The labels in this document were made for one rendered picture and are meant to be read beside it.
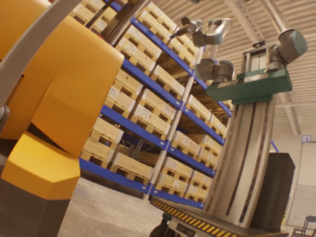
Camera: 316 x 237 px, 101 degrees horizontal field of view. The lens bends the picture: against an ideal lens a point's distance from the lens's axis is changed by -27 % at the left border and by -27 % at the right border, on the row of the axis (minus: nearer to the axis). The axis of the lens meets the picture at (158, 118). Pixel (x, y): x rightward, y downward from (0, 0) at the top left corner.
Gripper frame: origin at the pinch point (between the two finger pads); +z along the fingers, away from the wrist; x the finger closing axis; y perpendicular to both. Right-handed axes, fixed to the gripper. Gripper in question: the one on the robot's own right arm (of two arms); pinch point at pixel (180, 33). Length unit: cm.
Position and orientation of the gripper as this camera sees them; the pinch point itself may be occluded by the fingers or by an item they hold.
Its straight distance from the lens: 119.8
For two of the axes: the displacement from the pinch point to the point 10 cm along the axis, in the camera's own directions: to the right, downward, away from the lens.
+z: -5.2, 6.0, -6.1
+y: 4.6, 8.0, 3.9
